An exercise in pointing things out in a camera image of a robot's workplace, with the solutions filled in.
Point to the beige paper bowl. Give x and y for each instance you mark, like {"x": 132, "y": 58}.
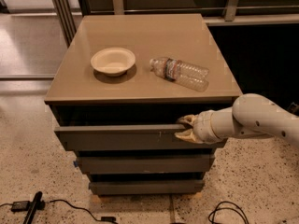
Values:
{"x": 113, "y": 62}

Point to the black power adapter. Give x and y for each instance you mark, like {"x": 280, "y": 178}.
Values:
{"x": 20, "y": 206}

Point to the grey drawer cabinet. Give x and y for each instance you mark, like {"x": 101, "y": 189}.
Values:
{"x": 81, "y": 96}

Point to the grey top drawer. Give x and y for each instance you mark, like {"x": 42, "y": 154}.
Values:
{"x": 125, "y": 137}

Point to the wooden base board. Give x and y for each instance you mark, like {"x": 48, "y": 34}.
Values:
{"x": 141, "y": 197}

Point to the grey drawer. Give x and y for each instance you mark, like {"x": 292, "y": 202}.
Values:
{"x": 125, "y": 137}
{"x": 146, "y": 187}
{"x": 145, "y": 165}

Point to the clear plastic water bottle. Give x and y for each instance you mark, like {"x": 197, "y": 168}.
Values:
{"x": 185, "y": 74}

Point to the metal shelf rack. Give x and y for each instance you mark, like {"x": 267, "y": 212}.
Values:
{"x": 257, "y": 38}

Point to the grey bottom drawer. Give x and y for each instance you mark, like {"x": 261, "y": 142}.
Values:
{"x": 146, "y": 187}

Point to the grey middle drawer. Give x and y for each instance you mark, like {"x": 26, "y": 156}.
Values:
{"x": 145, "y": 165}

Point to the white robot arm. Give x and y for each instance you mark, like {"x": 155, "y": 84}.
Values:
{"x": 250, "y": 116}

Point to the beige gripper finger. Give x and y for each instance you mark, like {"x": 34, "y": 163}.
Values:
{"x": 188, "y": 136}
{"x": 187, "y": 121}

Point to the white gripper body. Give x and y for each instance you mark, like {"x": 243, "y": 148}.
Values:
{"x": 203, "y": 127}

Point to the black bar device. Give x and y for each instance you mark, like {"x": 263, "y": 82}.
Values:
{"x": 36, "y": 204}

